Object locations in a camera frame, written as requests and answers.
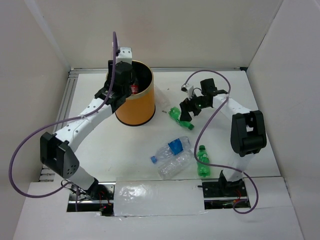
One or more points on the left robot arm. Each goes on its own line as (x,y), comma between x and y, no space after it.
(57,150)

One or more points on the green bottle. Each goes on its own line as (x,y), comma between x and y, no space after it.
(203,170)
(175,114)

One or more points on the clear bottle blue label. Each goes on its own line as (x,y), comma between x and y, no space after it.
(171,149)

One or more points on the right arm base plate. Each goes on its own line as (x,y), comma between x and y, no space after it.
(215,198)

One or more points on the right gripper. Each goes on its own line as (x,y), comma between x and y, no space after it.
(185,106)

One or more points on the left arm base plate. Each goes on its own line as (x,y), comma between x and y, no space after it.
(103,203)

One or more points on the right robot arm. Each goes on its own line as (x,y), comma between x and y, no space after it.
(247,135)

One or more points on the clear bottle red cap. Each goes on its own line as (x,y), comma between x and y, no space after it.
(135,87)

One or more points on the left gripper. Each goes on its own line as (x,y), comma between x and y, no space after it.
(110,66)

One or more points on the large clear crushed bottle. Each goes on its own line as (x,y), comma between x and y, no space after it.
(176,164)

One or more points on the orange cylindrical bin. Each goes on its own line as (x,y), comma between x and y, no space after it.
(138,109)

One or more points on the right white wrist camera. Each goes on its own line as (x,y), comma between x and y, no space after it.
(189,89)

